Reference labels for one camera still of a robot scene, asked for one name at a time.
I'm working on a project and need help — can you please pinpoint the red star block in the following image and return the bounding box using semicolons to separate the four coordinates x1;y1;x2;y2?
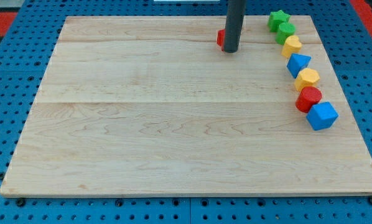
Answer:
216;29;225;51

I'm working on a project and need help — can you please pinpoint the green star block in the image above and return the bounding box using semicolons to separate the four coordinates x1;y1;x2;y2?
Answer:
267;9;291;32

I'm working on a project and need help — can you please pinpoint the light wooden board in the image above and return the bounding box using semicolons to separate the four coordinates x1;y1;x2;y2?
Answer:
0;16;372;198

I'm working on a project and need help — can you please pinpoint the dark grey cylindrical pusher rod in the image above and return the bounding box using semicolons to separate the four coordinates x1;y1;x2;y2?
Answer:
223;0;247;53

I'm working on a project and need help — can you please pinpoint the blue triangle block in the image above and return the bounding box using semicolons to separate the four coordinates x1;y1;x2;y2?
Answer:
286;53;312;79

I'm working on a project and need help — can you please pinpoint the red cylinder block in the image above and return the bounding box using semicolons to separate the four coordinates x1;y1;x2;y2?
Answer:
295;86;322;113

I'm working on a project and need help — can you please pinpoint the yellow heart block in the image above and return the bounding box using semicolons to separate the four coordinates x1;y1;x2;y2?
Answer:
281;35;302;58

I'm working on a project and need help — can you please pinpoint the yellow hexagon block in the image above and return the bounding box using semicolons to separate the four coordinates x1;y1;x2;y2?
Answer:
294;68;320;91

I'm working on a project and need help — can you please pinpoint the green cylinder block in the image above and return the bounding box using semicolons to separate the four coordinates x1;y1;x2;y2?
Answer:
275;22;296;45

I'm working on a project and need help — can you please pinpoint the blue cube block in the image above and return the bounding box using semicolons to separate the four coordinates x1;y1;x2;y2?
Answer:
306;102;338;131

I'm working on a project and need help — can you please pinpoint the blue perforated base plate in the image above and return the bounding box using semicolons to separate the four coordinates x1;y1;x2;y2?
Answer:
0;1;372;223

